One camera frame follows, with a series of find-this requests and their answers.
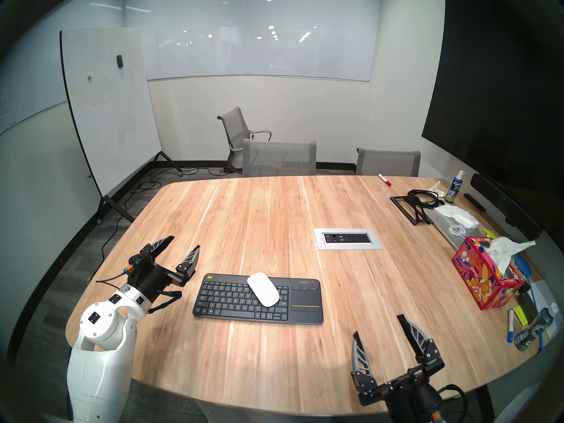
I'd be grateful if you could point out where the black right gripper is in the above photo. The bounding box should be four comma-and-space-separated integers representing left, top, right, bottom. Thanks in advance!
351, 315, 445, 423

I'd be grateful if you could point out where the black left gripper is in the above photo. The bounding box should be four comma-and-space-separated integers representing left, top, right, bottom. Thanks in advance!
125, 236, 201, 303

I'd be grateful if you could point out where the white computer mouse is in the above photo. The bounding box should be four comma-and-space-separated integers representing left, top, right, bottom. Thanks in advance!
247, 272, 280, 308

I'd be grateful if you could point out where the black table leg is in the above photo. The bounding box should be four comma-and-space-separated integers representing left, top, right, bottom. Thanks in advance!
477, 385, 495, 423

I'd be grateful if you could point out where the colourful floral tissue box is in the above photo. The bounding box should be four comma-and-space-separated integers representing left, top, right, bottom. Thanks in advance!
452, 237, 525, 311

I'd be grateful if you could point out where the silver table power outlet box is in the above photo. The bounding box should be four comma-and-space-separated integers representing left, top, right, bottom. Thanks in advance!
314, 228, 382, 251

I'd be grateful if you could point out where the grey office chair with armrests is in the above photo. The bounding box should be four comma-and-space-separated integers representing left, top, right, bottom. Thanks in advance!
217, 107, 272, 174

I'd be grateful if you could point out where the grey mesh chair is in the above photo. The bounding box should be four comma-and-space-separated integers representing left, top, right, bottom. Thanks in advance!
356, 148, 421, 177
242, 139, 317, 177

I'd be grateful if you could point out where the silver closed laptop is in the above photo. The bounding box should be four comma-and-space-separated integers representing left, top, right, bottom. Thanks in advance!
424, 208, 490, 251

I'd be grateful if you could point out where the black laptop stand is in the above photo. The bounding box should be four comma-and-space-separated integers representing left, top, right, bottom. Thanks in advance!
390, 195, 431, 226

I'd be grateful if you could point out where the mobile whiteboard on black stand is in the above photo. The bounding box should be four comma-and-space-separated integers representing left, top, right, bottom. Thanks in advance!
59, 28, 183, 224

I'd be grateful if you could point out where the white tissue sheet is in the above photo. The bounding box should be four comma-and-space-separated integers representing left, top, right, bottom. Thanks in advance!
487, 236, 537, 275

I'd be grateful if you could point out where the blue plastic object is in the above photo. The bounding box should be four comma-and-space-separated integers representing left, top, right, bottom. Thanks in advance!
513, 254, 533, 279

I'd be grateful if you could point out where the white paper sheet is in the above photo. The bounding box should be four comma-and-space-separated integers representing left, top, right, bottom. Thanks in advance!
529, 279, 560, 315

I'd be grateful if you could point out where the whiteboard cleaner spray bottle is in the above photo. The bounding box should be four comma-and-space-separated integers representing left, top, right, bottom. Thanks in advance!
445, 170, 466, 204

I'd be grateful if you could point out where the black video conference bar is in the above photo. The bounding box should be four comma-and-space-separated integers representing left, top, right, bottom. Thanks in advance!
470, 173, 542, 241

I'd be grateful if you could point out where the grey mesh chair right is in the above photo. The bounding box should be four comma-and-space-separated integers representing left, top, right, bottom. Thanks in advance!
356, 148, 421, 177

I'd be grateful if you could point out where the dark grey wireless keyboard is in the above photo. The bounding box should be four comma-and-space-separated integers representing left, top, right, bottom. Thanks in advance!
193, 273, 324, 326

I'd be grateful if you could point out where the black floor cable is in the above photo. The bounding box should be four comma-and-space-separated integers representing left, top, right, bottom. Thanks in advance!
100, 166, 230, 255

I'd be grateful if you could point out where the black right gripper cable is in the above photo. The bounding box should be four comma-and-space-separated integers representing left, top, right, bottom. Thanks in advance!
441, 385, 468, 423

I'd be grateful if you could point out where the coiled black cable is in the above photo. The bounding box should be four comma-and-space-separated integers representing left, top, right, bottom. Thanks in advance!
408, 189, 445, 208

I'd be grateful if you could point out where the large glass wall whiteboard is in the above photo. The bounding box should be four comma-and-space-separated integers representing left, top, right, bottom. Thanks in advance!
123, 0, 382, 82

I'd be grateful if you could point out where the side glass wall board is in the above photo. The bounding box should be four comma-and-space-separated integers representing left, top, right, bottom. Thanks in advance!
0, 0, 125, 136

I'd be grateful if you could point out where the large black wall screen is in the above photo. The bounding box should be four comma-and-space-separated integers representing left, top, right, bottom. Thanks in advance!
422, 0, 564, 207

